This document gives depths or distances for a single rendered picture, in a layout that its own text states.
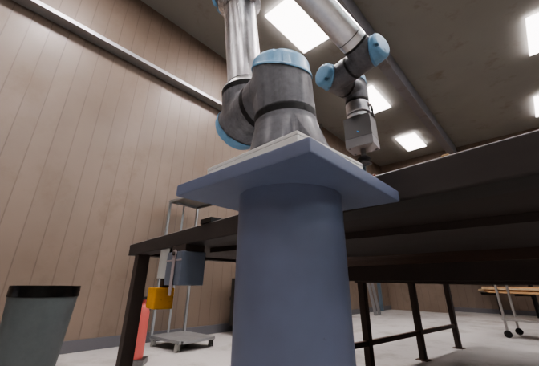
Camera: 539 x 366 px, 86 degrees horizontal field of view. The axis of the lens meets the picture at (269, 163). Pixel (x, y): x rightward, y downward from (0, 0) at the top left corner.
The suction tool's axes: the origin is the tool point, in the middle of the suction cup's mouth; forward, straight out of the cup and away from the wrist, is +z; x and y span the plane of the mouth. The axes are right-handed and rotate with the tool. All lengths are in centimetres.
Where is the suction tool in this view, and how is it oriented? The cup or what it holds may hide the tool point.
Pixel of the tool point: (364, 163)
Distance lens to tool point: 91.6
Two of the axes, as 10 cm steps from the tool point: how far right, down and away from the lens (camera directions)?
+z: -0.1, 9.2, -3.8
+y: -8.0, 2.2, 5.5
